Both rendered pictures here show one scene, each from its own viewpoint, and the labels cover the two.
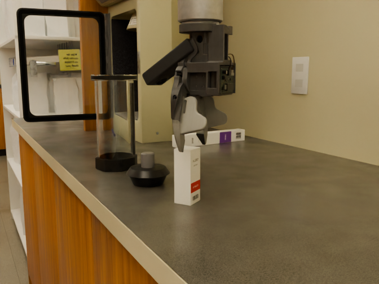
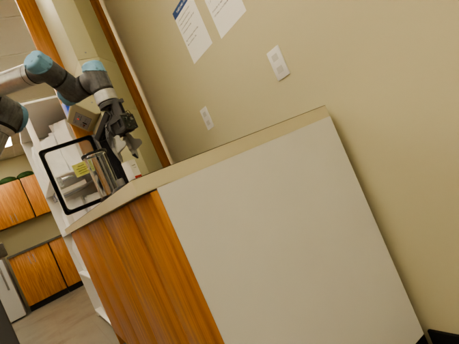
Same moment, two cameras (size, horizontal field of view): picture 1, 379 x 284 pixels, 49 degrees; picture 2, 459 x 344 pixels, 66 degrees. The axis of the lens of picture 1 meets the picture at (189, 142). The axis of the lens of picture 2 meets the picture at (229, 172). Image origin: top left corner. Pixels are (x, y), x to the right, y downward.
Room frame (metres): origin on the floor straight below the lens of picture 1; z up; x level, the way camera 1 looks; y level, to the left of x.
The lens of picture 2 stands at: (-0.53, -0.25, 0.88)
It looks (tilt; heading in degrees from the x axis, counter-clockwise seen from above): 1 degrees down; 357
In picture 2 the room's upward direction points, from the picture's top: 24 degrees counter-clockwise
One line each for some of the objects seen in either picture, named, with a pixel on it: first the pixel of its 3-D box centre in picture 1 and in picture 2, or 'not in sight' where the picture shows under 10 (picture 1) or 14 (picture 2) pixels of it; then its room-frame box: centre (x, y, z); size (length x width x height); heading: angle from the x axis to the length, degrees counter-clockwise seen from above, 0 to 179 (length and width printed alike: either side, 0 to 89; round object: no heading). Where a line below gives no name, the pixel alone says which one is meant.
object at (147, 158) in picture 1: (148, 168); (122, 186); (0.86, 0.09, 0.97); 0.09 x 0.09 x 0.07
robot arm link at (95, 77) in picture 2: not in sight; (96, 78); (0.73, -0.01, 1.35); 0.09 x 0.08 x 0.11; 71
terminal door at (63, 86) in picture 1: (64, 66); (78, 174); (1.56, 0.46, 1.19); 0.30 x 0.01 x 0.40; 112
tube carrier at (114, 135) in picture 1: (115, 119); (103, 175); (1.01, 0.18, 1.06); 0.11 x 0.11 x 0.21
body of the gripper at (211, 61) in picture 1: (204, 61); (117, 119); (0.72, -0.02, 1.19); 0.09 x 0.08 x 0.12; 62
